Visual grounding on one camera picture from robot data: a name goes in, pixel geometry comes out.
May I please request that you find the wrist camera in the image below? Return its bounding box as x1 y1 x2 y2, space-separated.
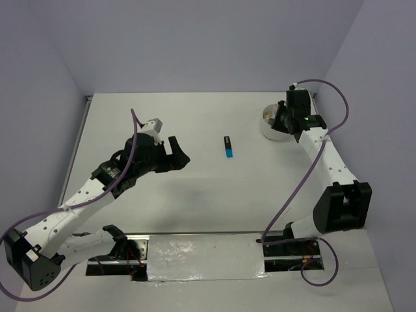
289 83 298 91
140 118 163 145

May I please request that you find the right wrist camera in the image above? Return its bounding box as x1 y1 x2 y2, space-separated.
289 83 298 91

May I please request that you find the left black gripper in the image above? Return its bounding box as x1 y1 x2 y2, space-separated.
135 136 190 177

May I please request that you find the silver foil sheet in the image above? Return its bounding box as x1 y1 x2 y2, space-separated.
147 234 267 281

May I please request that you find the white round divided organizer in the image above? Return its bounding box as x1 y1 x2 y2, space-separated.
260 103 292 142

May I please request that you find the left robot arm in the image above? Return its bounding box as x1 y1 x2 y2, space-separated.
3 133 190 291

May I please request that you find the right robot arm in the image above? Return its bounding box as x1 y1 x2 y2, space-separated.
271 87 372 254

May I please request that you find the blue black highlighter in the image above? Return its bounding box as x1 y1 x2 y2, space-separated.
224 136 233 158

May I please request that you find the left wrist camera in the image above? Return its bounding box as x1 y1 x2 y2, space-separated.
140 118 163 145

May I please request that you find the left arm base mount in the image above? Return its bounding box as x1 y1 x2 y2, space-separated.
85 234 150 282

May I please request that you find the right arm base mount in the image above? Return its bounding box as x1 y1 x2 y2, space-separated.
256 230 324 273

